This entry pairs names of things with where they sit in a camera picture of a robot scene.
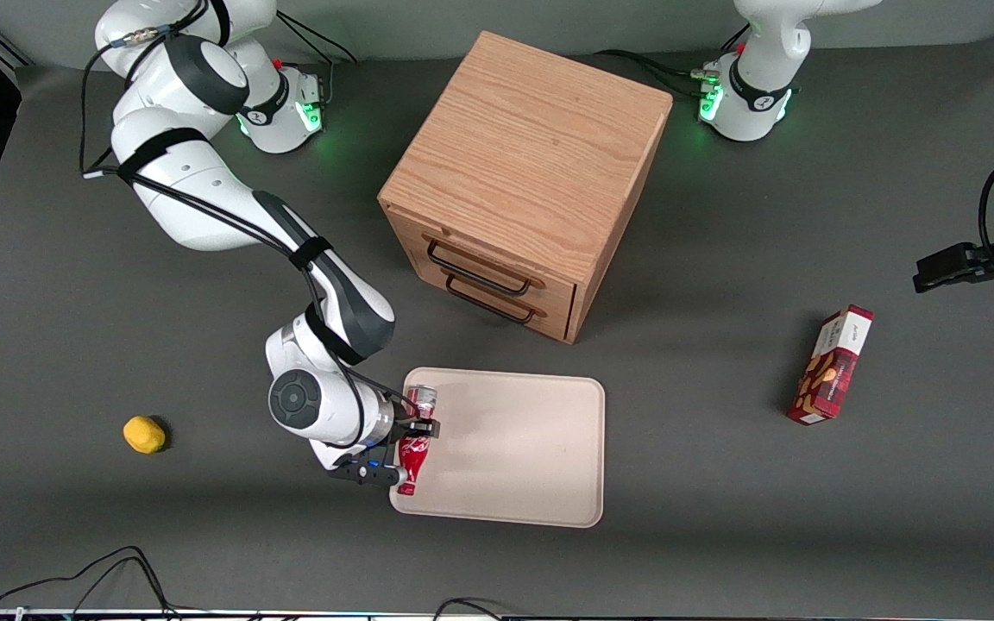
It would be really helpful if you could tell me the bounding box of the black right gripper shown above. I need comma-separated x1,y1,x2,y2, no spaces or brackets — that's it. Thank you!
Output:
376,390,443,471

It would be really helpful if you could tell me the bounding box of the red coke bottle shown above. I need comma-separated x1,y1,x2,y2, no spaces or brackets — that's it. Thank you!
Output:
395,385,440,498

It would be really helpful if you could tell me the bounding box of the beige plastic tray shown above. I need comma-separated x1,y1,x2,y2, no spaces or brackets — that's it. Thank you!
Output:
388,367,607,529

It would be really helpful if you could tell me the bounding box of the red snack box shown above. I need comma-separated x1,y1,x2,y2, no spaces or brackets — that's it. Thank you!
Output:
787,304,876,426

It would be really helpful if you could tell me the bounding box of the yellow lemon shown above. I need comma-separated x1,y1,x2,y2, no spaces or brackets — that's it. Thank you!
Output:
123,415,167,455

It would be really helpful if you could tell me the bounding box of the wooden drawer cabinet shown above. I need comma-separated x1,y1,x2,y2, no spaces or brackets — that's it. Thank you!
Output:
377,30,674,346

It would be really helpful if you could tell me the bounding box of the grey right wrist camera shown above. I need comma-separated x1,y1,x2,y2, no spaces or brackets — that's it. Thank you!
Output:
326,457,409,488

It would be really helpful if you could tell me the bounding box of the black metal drawer handle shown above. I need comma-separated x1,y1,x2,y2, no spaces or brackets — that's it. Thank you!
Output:
425,239,534,298
444,274,539,326

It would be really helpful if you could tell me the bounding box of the short black floor cable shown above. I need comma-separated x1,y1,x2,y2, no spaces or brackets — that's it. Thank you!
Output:
431,597,508,621

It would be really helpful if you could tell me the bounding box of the black cable along right arm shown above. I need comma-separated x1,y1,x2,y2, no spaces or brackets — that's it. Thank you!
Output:
80,0,396,449

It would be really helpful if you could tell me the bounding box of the long black floor cable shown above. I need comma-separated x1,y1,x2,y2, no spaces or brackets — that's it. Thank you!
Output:
0,545,180,619

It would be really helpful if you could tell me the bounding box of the black cable at arm base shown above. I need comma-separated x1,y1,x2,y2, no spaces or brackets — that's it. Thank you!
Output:
594,24,752,97
273,10,360,109

